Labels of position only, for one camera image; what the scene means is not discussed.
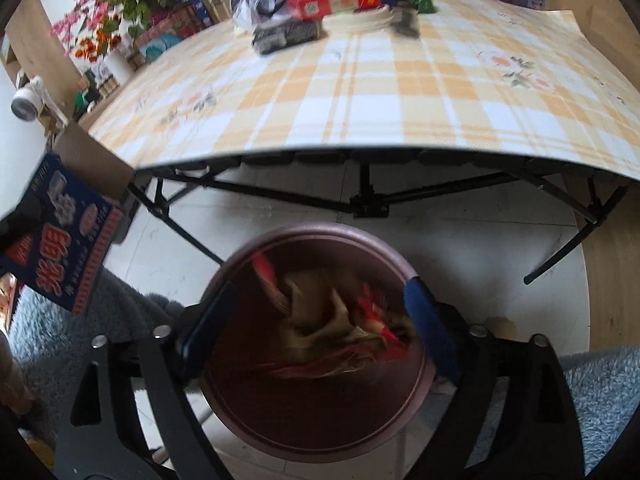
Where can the blue red carton box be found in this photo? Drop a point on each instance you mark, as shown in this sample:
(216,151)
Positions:
(57,237)

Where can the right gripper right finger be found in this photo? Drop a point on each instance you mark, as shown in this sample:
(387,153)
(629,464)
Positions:
(439,326)

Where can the yellow plaid tablecloth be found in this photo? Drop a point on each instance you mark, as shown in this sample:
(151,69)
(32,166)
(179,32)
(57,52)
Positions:
(482,76)

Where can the grey fleece sleeve forearm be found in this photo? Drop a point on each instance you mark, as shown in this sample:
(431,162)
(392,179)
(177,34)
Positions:
(51,345)

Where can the white desk fan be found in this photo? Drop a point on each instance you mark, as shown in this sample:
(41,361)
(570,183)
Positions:
(31,98)

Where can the black folding table frame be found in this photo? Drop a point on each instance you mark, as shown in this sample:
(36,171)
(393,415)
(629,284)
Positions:
(591,193)

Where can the trash inside bin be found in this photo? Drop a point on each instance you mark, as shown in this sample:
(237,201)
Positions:
(331,321)

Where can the pink artificial flower bouquet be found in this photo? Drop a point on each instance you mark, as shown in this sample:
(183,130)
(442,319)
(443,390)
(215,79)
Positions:
(92,29)

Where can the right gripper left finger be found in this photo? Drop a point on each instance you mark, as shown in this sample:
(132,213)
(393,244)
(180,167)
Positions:
(198,337)

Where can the white paper plate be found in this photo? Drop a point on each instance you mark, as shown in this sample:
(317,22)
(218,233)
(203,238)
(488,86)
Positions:
(358,22)

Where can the black snack packet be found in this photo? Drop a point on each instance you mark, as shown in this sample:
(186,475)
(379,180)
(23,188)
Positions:
(284,34)

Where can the red rectangular box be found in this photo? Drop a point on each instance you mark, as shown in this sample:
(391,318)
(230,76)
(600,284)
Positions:
(309,10)

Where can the maroon round trash bin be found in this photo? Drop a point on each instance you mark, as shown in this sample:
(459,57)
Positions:
(312,420)

